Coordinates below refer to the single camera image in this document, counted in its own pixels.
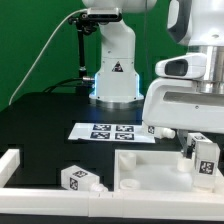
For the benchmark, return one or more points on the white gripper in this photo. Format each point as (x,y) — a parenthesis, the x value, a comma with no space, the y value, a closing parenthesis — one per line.
(176,104)

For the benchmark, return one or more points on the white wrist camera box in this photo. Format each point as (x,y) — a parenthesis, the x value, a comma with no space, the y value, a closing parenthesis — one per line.
(189,66)

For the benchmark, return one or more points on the background camera on stand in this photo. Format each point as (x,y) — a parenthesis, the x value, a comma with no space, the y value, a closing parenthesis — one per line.
(86,24)

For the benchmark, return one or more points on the white obstacle fence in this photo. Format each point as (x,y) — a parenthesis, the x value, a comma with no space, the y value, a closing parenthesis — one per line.
(147,204)

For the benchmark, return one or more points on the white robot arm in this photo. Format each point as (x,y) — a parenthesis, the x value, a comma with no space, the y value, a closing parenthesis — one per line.
(199,25)

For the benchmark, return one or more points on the white fiducial tag sheet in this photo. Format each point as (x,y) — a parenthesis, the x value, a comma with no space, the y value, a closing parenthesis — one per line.
(109,132)

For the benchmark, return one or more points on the white square tabletop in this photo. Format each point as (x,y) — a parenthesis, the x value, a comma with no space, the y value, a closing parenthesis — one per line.
(163,171)

